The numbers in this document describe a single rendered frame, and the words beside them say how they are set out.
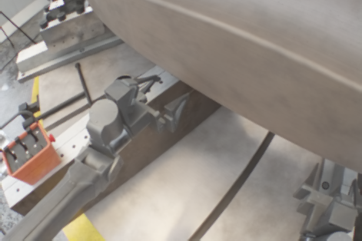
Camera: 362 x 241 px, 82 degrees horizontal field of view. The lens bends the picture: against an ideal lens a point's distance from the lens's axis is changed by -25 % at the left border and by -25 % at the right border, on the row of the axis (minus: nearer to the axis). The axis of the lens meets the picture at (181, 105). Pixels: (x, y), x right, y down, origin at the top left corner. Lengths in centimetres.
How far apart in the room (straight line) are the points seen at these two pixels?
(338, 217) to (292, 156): 95
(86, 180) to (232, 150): 92
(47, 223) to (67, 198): 6
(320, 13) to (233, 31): 20
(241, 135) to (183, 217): 50
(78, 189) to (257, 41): 43
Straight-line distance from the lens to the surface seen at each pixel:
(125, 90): 49
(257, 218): 117
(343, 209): 41
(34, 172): 93
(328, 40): 56
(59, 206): 45
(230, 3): 61
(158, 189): 121
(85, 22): 179
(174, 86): 103
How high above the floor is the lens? 143
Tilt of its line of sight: 51 degrees down
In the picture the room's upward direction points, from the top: 8 degrees counter-clockwise
